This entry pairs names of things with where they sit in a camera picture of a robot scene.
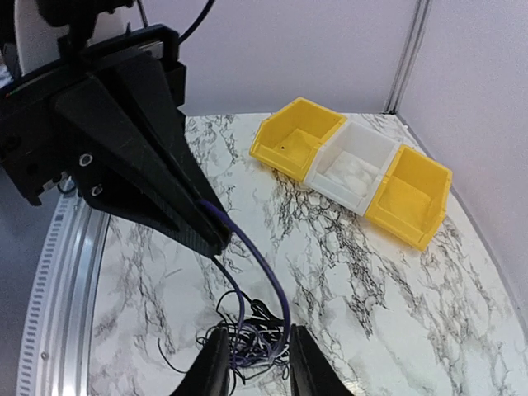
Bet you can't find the white translucent bin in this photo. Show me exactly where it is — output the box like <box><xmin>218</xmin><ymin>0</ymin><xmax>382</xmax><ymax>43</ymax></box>
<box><xmin>304</xmin><ymin>121</ymin><xmax>400</xmax><ymax>216</ymax></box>

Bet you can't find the aluminium front rail frame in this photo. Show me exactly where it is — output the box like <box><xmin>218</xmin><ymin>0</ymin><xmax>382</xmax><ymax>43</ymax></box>
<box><xmin>16</xmin><ymin>194</ymin><xmax>110</xmax><ymax>395</ymax></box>

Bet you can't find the right corner aluminium post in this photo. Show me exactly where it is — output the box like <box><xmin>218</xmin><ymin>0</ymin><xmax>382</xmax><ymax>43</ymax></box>
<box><xmin>383</xmin><ymin>0</ymin><xmax>432</xmax><ymax>115</ymax></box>

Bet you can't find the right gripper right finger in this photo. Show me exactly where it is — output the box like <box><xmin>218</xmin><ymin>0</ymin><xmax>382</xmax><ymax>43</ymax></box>
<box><xmin>290</xmin><ymin>324</ymin><xmax>353</xmax><ymax>396</ymax></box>

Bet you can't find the yellow bin far right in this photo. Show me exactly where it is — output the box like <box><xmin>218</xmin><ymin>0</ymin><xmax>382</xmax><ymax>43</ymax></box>
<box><xmin>365</xmin><ymin>144</ymin><xmax>453</xmax><ymax>251</ymax></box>

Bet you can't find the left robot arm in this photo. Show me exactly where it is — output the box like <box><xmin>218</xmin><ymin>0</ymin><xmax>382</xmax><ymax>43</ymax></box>
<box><xmin>1</xmin><ymin>1</ymin><xmax>231</xmax><ymax>257</ymax></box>

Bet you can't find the yellow bin near left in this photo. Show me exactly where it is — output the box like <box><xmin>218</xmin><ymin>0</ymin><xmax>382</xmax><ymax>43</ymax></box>
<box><xmin>250</xmin><ymin>97</ymin><xmax>347</xmax><ymax>182</ymax></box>

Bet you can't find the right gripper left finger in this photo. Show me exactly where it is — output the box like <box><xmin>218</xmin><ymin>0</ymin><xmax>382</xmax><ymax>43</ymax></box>
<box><xmin>171</xmin><ymin>328</ymin><xmax>229</xmax><ymax>396</ymax></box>

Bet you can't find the purple cable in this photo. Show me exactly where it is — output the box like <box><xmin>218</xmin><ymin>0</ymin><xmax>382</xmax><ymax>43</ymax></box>
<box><xmin>197</xmin><ymin>199</ymin><xmax>292</xmax><ymax>368</ymax></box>

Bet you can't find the yellow bin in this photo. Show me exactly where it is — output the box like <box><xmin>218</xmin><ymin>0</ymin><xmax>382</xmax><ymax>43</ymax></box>
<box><xmin>365</xmin><ymin>144</ymin><xmax>453</xmax><ymax>251</ymax></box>
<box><xmin>250</xmin><ymin>97</ymin><xmax>347</xmax><ymax>182</ymax></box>

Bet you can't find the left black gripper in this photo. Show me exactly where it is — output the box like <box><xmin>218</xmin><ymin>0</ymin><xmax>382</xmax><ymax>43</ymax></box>
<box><xmin>1</xmin><ymin>25</ymin><xmax>231</xmax><ymax>256</ymax></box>

